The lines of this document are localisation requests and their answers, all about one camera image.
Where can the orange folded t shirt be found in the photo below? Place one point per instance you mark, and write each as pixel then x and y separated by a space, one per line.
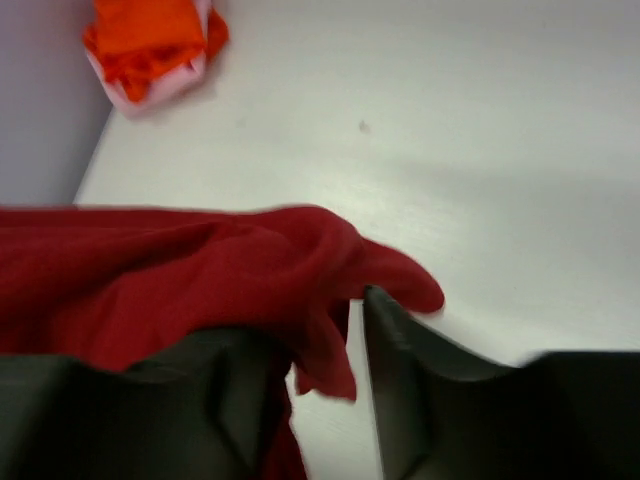
pixel 145 45

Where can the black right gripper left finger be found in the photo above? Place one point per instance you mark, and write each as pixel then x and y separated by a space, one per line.
pixel 201 409

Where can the pink folded t shirt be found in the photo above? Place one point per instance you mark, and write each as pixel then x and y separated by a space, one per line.
pixel 165 92

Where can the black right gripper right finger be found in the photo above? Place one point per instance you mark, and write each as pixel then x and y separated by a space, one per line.
pixel 445 412

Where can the dark red t shirt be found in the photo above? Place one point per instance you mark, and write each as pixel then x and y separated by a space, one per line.
pixel 112 286

